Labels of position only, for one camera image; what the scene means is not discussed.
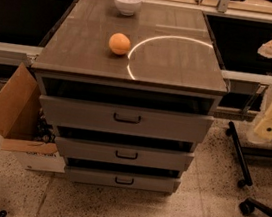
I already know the grey bottom drawer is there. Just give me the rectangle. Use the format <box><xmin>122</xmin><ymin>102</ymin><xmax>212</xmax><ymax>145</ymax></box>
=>
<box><xmin>65</xmin><ymin>166</ymin><xmax>180</xmax><ymax>194</ymax></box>

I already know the grey drawer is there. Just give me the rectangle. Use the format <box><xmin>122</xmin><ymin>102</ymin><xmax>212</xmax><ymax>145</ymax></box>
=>
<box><xmin>55</xmin><ymin>137</ymin><xmax>194</xmax><ymax>171</ymax></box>
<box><xmin>39</xmin><ymin>95</ymin><xmax>213</xmax><ymax>143</ymax></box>
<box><xmin>65</xmin><ymin>166</ymin><xmax>180</xmax><ymax>194</ymax></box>

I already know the grey top drawer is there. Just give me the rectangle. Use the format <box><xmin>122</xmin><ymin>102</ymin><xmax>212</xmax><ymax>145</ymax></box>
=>
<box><xmin>39</xmin><ymin>95</ymin><xmax>213</xmax><ymax>143</ymax></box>

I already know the grey middle drawer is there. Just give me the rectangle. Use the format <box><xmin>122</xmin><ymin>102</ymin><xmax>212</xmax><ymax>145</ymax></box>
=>
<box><xmin>55</xmin><ymin>137</ymin><xmax>194</xmax><ymax>171</ymax></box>

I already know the grey drawer cabinet wooden top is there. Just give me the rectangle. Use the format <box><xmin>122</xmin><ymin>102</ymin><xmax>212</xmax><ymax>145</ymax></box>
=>
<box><xmin>16</xmin><ymin>0</ymin><xmax>240</xmax><ymax>203</ymax></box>

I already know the open cardboard box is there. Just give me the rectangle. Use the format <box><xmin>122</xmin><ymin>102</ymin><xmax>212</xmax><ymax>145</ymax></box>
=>
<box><xmin>0</xmin><ymin>63</ymin><xmax>65</xmax><ymax>173</ymax></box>

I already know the orange fruit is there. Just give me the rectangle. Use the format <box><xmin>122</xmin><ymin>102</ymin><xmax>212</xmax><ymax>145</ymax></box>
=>
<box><xmin>108</xmin><ymin>33</ymin><xmax>131</xmax><ymax>56</ymax></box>

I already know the white ceramic bowl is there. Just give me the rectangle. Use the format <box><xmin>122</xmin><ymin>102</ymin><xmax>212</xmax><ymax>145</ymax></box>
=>
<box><xmin>114</xmin><ymin>0</ymin><xmax>142</xmax><ymax>16</ymax></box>

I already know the black object on floor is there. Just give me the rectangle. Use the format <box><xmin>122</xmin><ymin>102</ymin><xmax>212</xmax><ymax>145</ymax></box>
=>
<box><xmin>0</xmin><ymin>210</ymin><xmax>7</xmax><ymax>217</ymax></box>

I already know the metal table bracket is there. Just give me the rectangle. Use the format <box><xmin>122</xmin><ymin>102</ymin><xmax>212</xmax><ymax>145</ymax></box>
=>
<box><xmin>240</xmin><ymin>83</ymin><xmax>267</xmax><ymax>115</ymax></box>

